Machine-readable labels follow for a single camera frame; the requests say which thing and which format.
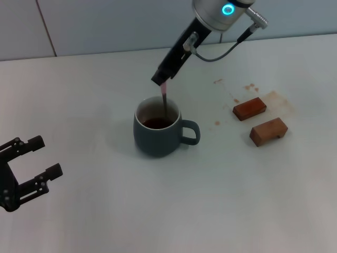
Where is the grey ceramic cup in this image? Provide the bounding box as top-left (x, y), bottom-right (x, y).
top-left (133, 96), bottom-right (201, 159)

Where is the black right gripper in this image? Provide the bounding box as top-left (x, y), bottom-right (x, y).
top-left (151, 17), bottom-right (213, 86)

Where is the grey cable with connectors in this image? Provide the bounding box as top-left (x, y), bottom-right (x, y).
top-left (183, 6), bottom-right (269, 63)

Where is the dark flat wooden block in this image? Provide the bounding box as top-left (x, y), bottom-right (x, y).
top-left (232, 97), bottom-right (267, 122)

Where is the pink handled metal spoon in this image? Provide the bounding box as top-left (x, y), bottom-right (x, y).
top-left (160, 82), bottom-right (169, 118)

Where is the light notched wooden block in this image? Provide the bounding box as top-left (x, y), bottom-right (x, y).
top-left (249, 117), bottom-right (289, 147)

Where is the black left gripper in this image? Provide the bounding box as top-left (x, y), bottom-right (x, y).
top-left (0, 135), bottom-right (63, 213)

